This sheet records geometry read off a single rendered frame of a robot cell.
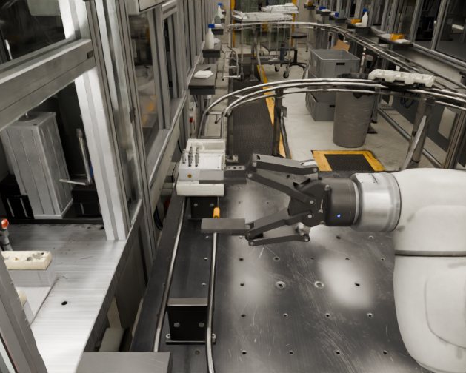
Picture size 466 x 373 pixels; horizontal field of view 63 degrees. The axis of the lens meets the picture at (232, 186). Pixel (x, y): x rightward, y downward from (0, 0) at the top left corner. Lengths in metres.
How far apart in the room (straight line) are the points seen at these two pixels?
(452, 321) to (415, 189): 0.18
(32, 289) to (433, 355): 0.68
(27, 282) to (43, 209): 0.22
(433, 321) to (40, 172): 0.79
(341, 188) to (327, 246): 0.68
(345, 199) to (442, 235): 0.14
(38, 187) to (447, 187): 0.80
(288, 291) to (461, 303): 0.57
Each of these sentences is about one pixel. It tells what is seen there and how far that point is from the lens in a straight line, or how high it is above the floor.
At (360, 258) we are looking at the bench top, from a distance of 1.22.
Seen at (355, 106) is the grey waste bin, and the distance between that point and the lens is 3.56.
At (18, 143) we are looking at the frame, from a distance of 0.92.
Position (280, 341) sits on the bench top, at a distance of 0.96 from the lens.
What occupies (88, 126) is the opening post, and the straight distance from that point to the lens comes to 0.77.
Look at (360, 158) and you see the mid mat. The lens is 3.51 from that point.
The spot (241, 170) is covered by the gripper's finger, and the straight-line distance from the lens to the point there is 0.55.
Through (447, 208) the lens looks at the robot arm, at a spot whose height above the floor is 1.15.
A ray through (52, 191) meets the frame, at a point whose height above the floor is 1.00.
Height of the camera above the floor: 1.43
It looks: 29 degrees down
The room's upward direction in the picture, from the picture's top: straight up
